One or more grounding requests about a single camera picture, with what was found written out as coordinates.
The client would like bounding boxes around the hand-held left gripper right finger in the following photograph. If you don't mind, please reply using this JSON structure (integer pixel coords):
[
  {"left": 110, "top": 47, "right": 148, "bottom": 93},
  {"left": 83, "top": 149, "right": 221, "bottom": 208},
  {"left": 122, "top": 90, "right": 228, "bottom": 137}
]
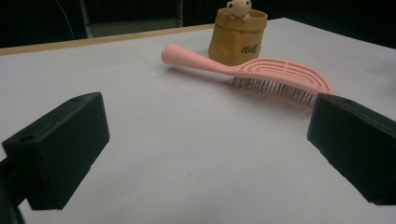
[{"left": 306, "top": 92, "right": 396, "bottom": 206}]

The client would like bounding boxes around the white table mat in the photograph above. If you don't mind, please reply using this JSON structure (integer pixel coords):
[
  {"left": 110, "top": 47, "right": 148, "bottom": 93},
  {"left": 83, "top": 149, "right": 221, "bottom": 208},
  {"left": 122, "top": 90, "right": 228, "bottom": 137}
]
[{"left": 0, "top": 17, "right": 396, "bottom": 224}]

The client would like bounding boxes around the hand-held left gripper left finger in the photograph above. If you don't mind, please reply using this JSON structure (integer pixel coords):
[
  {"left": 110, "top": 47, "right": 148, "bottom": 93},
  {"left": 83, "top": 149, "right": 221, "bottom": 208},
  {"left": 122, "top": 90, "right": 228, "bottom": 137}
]
[{"left": 2, "top": 91, "right": 110, "bottom": 211}]

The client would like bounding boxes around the tan holder with bear figure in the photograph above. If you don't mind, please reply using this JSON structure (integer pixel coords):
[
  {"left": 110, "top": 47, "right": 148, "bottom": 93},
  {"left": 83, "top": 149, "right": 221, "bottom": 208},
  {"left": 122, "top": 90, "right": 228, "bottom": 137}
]
[{"left": 208, "top": 0, "right": 269, "bottom": 67}]

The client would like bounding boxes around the pink hairbrush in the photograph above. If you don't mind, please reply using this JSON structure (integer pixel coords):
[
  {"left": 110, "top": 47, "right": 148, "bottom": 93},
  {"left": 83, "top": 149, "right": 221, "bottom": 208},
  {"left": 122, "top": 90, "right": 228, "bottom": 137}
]
[{"left": 161, "top": 43, "right": 334, "bottom": 108}]

